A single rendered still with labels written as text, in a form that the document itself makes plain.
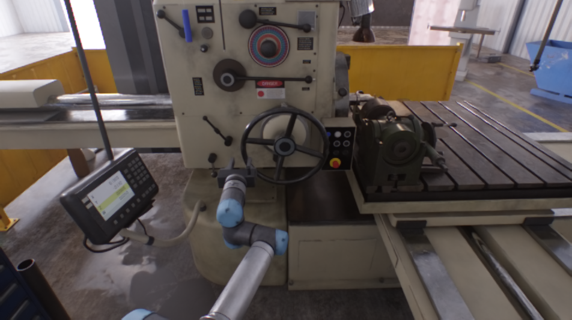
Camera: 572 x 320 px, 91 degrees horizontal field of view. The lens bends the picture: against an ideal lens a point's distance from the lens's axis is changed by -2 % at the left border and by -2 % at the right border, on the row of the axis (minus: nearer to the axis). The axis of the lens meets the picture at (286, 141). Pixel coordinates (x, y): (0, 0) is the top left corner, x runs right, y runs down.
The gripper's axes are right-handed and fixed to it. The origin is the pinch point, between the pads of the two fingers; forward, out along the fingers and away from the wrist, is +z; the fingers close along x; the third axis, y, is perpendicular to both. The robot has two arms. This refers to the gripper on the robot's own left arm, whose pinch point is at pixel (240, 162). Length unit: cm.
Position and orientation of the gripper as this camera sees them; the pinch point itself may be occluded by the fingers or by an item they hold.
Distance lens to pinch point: 115.3
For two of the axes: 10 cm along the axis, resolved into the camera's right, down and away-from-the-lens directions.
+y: -0.2, -8.8, -4.7
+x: -10.0, 0.3, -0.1
